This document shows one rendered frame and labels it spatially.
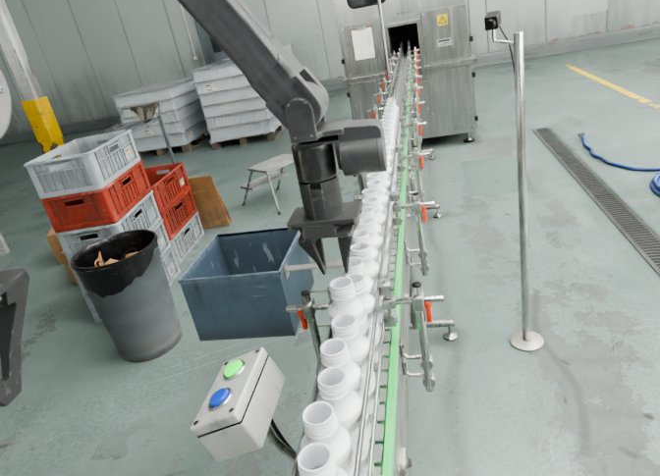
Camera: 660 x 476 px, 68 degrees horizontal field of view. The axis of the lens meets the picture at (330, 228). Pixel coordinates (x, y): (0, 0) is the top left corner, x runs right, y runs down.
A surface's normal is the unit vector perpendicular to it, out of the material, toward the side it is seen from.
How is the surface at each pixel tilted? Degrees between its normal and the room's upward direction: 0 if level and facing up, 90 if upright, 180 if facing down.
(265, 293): 90
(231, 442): 90
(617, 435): 0
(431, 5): 90
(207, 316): 90
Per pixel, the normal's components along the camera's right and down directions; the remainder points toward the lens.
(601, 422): -0.18, -0.90
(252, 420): 0.85, -0.40
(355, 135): -0.14, 0.44
